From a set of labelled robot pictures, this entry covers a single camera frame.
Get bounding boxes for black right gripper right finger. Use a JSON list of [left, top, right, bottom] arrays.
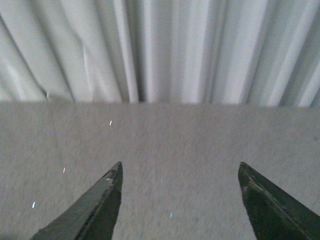
[[238, 162, 320, 240]]

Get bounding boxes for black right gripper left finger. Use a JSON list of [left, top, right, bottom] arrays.
[[31, 161, 123, 240]]

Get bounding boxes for grey pleated curtain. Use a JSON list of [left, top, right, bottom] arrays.
[[0, 0, 320, 107]]

